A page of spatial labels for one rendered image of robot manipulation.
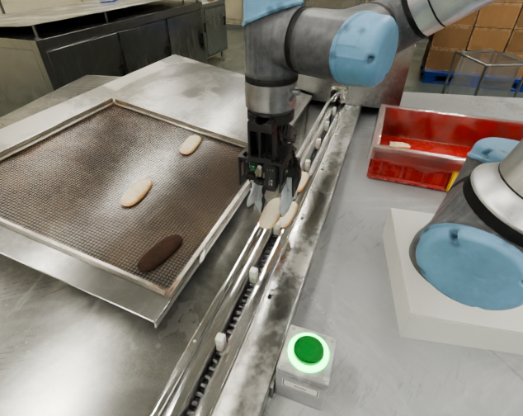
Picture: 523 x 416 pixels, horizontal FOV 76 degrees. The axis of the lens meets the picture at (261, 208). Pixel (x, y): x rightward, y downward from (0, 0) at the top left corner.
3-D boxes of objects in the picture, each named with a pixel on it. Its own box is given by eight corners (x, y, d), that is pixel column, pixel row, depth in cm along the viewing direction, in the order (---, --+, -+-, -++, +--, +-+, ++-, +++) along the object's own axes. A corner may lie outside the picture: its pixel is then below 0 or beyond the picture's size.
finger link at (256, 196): (237, 221, 62) (243, 181, 56) (249, 203, 66) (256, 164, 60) (253, 227, 61) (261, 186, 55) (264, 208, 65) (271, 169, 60)
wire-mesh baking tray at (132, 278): (171, 300, 53) (171, 294, 52) (-72, 194, 61) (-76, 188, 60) (270, 155, 90) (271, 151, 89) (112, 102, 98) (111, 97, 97)
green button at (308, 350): (319, 373, 43) (320, 367, 42) (289, 363, 44) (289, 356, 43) (325, 346, 46) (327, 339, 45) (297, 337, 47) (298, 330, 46)
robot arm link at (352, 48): (418, 4, 38) (333, -2, 44) (379, 18, 32) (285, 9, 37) (401, 75, 43) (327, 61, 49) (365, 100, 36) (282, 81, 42)
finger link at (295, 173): (275, 196, 60) (269, 153, 56) (279, 191, 62) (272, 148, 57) (301, 198, 59) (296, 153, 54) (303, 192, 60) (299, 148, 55)
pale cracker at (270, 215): (273, 232, 61) (274, 227, 60) (254, 227, 62) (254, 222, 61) (289, 200, 68) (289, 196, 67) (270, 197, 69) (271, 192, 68)
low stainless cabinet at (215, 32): (187, 83, 422) (178, 11, 373) (131, 77, 444) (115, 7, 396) (229, 59, 519) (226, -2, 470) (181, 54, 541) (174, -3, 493)
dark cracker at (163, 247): (148, 276, 55) (148, 271, 54) (131, 265, 56) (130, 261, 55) (187, 241, 62) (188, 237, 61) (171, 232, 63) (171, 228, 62)
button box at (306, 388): (320, 427, 47) (330, 391, 41) (267, 407, 50) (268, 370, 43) (331, 373, 54) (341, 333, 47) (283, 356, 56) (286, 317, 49)
